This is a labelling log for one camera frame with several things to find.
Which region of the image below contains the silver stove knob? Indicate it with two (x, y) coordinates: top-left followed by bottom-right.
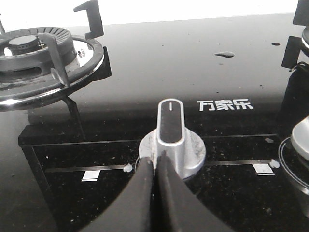
(291, 116), (309, 166)
(139, 98), (206, 179)

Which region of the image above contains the right black pot support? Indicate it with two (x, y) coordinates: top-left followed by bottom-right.
(281, 0), (309, 72)

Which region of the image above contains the silver left stove knob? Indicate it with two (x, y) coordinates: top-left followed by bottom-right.
(139, 98), (206, 179)

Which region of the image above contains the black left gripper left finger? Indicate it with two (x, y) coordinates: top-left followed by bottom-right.
(82, 158), (154, 232)

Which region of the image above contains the black glass gas cooktop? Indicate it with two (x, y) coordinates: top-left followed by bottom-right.
(0, 13), (309, 232)

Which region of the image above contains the left gas burner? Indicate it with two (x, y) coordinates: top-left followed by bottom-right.
(0, 27), (76, 90)

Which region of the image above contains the silver right stove knob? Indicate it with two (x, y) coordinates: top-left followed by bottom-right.
(291, 116), (309, 166)

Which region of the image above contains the black pot support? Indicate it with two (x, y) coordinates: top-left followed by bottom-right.
(281, 0), (309, 72)
(0, 0), (112, 112)

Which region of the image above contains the left black pot support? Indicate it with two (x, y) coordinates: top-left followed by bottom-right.
(0, 0), (112, 112)

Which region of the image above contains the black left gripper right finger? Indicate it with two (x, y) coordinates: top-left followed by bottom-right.
(156, 150), (232, 232)

